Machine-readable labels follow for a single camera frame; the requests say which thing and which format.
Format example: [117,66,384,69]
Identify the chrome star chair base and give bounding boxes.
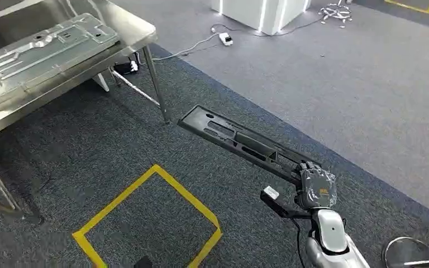
[318,1,353,29]

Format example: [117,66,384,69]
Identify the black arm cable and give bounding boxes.
[290,218,307,268]

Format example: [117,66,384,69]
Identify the yellow floor tape square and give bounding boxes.
[71,164,223,268]
[384,0,429,15]

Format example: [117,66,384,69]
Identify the white cables on bench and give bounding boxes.
[61,0,102,21]

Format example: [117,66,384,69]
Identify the white floor cable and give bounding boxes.
[151,32,223,62]

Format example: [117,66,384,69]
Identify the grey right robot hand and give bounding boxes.
[294,161,338,212]

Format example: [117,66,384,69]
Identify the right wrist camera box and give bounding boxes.
[260,185,312,220]

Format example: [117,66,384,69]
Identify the white lit plinth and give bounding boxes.
[211,0,312,36]

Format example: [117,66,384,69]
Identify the white power strip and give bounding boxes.
[218,32,234,47]

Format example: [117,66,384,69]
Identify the long black metal part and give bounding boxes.
[177,105,323,186]

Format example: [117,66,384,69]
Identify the black robot foot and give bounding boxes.
[133,255,155,268]

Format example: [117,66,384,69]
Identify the black device under bench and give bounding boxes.
[113,52,141,75]

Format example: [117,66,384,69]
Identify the pressed metal tray panel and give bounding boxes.
[0,13,121,109]

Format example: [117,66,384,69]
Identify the steel bench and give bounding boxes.
[0,0,171,212]

